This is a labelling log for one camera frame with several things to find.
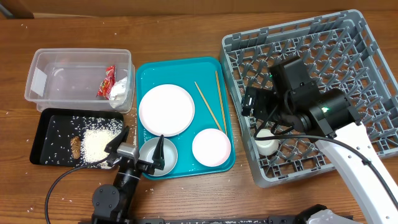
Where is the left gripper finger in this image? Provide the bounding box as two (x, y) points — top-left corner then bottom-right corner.
(104, 126), (130, 153)
(152, 135), (165, 170)

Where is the grey bowl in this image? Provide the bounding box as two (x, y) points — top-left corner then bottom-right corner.
(139, 137), (178, 177)

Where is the pile of rice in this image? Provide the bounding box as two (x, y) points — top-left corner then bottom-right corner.
(81, 129), (121, 163)

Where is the brown food scrap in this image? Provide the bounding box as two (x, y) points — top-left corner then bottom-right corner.
(70, 136), (81, 159)

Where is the white cup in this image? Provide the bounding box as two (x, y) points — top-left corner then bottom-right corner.
(255, 129), (279, 156)

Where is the small pink bowl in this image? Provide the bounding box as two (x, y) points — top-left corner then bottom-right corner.
(192, 128), (231, 167)

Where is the white plastic wrap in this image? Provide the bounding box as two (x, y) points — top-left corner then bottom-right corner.
(109, 77), (127, 109)

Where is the red foil snack wrapper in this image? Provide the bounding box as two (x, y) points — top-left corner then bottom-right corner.
(96, 65), (116, 100)

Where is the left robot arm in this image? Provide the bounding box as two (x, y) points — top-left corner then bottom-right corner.
(91, 126), (165, 223)

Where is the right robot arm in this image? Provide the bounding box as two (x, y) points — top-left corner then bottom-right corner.
(241, 57), (397, 223)

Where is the black waste tray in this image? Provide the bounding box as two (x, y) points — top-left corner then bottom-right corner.
(29, 108), (124, 167)

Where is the grey dishwasher rack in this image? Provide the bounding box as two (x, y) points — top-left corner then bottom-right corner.
(220, 9), (397, 188)

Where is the large white plate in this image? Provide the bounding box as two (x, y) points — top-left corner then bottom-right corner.
(139, 84), (195, 137)

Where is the teal plastic tray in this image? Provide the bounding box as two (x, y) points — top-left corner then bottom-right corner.
(136, 57), (236, 180)

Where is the wooden chopstick left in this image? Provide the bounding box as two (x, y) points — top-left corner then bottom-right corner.
(194, 82), (223, 131)

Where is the clear plastic bin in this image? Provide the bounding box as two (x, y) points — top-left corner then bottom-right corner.
(24, 48), (135, 113)

